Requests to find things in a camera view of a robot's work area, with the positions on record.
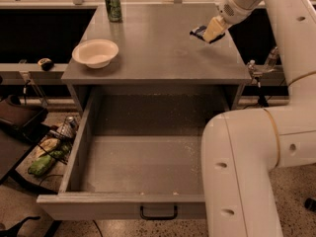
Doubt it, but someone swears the black wheel on floor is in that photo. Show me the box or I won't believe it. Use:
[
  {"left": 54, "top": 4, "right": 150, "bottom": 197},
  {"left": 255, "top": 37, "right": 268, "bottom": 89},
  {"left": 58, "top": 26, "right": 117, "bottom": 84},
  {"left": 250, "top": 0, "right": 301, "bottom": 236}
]
[{"left": 304, "top": 197, "right": 316, "bottom": 212}]

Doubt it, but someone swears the green chip bag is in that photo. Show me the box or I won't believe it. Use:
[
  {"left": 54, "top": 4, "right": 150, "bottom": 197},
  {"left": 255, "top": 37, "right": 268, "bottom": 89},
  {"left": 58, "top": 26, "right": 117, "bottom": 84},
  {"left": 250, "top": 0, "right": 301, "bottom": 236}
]
[{"left": 28, "top": 143, "right": 72, "bottom": 177}]

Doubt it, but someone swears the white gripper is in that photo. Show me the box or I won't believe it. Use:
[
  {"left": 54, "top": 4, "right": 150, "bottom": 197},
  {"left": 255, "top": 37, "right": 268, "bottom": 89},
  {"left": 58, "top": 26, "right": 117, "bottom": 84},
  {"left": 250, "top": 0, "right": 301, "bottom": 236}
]
[{"left": 202, "top": 0, "right": 251, "bottom": 43}]

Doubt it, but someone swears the blue rxbar blueberry bar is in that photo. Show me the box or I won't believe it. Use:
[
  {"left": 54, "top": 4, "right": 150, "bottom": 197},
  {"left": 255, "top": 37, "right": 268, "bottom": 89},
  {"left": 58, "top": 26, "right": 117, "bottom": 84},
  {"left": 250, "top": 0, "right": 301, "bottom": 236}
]
[{"left": 190, "top": 26, "right": 224, "bottom": 43}]

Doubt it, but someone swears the green soda can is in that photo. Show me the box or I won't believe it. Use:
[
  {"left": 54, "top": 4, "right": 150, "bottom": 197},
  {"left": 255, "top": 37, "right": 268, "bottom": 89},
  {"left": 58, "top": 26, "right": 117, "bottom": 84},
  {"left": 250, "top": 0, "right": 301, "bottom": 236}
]
[{"left": 105, "top": 0, "right": 122, "bottom": 23}]

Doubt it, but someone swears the white paper bowl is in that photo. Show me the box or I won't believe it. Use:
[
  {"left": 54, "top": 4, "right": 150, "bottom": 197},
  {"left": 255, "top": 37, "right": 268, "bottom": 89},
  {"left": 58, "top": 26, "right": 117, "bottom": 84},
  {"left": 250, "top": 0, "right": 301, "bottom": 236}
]
[{"left": 72, "top": 39, "right": 119, "bottom": 69}]

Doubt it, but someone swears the grey open top drawer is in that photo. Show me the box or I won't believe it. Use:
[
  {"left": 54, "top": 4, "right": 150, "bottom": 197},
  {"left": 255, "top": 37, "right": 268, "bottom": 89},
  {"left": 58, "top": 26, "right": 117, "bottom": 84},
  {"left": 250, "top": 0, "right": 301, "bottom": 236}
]
[{"left": 38, "top": 86, "right": 227, "bottom": 220}]

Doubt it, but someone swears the black drawer handle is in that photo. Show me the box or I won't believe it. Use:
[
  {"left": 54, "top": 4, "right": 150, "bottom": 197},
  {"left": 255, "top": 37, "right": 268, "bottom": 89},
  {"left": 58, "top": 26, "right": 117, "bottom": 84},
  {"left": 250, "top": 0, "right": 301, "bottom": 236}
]
[{"left": 139, "top": 204, "right": 178, "bottom": 221}]

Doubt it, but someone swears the black tape measure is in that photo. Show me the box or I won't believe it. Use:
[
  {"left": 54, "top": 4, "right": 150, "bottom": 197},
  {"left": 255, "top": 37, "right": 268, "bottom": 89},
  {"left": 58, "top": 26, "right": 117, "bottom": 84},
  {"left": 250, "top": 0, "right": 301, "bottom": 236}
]
[{"left": 38, "top": 58, "right": 54, "bottom": 71}]

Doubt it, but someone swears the black wire basket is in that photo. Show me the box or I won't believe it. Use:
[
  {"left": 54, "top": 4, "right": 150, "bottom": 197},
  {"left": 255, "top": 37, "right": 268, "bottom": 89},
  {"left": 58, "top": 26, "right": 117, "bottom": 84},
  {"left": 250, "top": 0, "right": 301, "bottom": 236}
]
[{"left": 36, "top": 116, "right": 78, "bottom": 164}]

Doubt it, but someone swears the clear water bottle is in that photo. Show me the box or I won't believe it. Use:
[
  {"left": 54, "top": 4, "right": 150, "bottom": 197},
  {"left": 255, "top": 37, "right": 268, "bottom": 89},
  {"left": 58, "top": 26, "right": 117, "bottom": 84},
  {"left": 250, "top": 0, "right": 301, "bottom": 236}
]
[{"left": 264, "top": 46, "right": 279, "bottom": 73}]

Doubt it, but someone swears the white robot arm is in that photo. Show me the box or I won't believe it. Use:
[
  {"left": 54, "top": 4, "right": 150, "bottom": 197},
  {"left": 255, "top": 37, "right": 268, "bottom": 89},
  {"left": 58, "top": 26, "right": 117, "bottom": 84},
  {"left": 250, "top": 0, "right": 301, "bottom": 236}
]
[{"left": 200, "top": 0, "right": 316, "bottom": 237}]

